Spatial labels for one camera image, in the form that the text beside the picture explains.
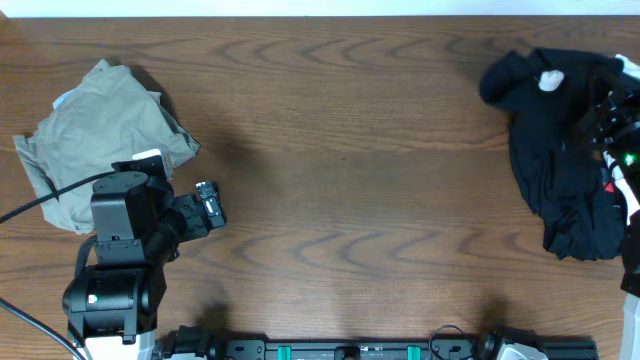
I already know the black shirt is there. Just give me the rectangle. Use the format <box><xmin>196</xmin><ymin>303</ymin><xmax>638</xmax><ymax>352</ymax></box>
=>
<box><xmin>479</xmin><ymin>48</ymin><xmax>626</xmax><ymax>260</ymax></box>

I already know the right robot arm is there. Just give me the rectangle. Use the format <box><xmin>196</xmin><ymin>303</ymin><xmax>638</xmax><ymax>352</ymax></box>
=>
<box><xmin>573</xmin><ymin>65</ymin><xmax>639</xmax><ymax>359</ymax></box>

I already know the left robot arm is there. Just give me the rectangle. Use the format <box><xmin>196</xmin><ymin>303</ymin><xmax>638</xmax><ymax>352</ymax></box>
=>
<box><xmin>62</xmin><ymin>155</ymin><xmax>227</xmax><ymax>359</ymax></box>

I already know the beige crumpled garment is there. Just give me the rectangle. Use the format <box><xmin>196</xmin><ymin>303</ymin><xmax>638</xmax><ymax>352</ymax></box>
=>
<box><xmin>13</xmin><ymin>59</ymin><xmax>202</xmax><ymax>236</ymax></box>

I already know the white garment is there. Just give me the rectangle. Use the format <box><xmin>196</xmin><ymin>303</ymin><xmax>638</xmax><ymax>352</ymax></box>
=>
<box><xmin>615</xmin><ymin>54</ymin><xmax>640</xmax><ymax>80</ymax></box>

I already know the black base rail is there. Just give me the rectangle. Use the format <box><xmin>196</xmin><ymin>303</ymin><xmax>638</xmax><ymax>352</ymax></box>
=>
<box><xmin>152</xmin><ymin>324</ymin><xmax>600</xmax><ymax>360</ymax></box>

